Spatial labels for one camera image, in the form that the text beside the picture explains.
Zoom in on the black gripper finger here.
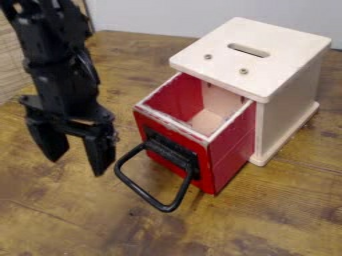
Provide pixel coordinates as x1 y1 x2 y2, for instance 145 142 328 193
82 122 117 177
26 118 69 162

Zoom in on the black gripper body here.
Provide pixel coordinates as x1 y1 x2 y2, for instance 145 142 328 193
20 50 115 137

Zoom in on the black metal drawer handle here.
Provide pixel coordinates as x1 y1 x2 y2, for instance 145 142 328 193
112 126 201 214

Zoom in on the red wooden drawer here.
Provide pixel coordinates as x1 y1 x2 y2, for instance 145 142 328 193
133 73 256 195

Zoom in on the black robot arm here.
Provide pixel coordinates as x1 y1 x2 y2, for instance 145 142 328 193
0 0 116 176

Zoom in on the white wooden drawer cabinet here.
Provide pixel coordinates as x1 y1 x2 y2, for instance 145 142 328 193
169 17 331 166

